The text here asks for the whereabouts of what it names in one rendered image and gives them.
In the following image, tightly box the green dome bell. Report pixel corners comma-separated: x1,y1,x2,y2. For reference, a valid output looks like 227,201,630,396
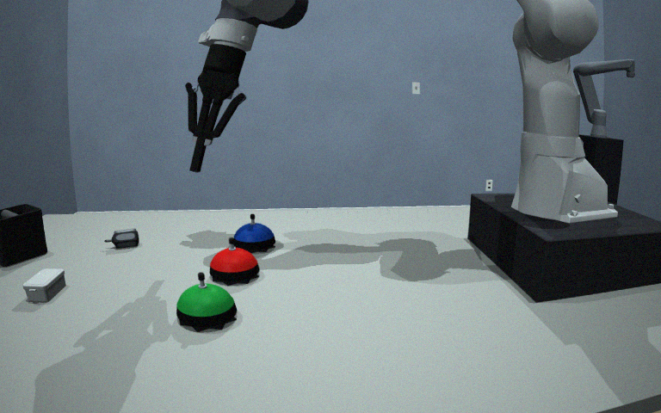
176,272,237,332

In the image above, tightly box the red dome bell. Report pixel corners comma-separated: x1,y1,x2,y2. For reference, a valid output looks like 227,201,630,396
209,237,260,286

